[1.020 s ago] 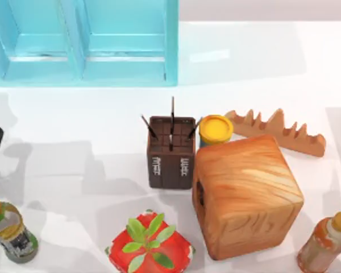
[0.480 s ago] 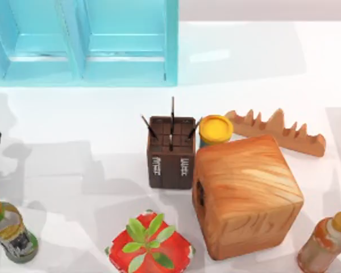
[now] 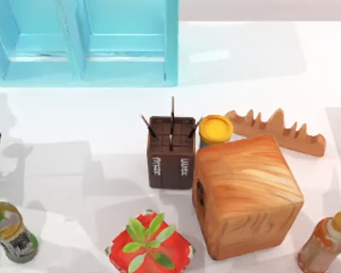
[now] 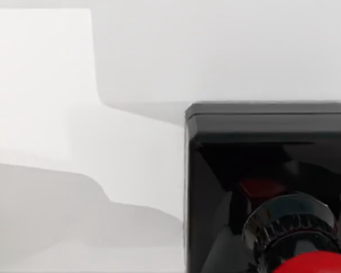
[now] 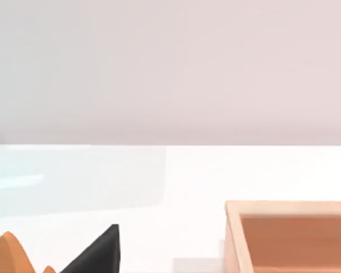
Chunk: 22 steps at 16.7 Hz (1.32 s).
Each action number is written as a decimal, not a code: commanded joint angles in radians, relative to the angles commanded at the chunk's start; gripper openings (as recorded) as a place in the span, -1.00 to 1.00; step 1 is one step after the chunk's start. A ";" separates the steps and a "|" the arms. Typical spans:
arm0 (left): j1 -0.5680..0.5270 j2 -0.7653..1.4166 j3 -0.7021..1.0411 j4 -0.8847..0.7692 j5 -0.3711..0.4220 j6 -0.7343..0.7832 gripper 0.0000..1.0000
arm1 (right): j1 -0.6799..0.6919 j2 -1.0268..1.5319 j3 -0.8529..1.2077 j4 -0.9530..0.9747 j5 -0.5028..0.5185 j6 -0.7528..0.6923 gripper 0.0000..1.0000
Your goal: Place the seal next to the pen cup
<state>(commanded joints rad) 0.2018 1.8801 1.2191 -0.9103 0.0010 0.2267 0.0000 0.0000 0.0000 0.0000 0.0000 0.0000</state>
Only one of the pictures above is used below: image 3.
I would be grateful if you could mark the dark brown pen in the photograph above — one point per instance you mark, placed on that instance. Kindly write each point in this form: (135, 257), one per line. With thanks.
(172, 122)
(193, 130)
(149, 129)

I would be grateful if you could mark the dark brown pen holder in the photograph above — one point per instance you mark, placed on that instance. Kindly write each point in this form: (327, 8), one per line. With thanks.
(170, 167)

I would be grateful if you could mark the yellow lidded can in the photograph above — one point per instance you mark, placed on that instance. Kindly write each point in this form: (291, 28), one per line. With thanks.
(215, 128)

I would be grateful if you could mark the wooden box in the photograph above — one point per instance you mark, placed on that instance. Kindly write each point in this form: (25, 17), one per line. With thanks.
(244, 193)

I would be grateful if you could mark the light blue rack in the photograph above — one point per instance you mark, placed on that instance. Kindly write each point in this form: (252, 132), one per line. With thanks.
(125, 42)

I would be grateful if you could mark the wooden jagged rack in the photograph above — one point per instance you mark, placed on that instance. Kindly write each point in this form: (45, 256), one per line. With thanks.
(275, 125)

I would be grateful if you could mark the green leafy plant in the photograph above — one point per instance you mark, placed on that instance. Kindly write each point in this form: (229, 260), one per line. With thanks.
(147, 241)

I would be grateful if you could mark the red plant pot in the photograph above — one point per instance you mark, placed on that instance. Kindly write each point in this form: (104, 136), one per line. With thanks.
(176, 250)

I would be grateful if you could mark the yellow capped green bottle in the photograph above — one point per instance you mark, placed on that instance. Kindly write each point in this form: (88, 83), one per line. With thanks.
(11, 233)

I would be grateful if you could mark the yellow capped orange bottle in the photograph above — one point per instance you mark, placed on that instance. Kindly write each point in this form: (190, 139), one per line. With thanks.
(324, 244)

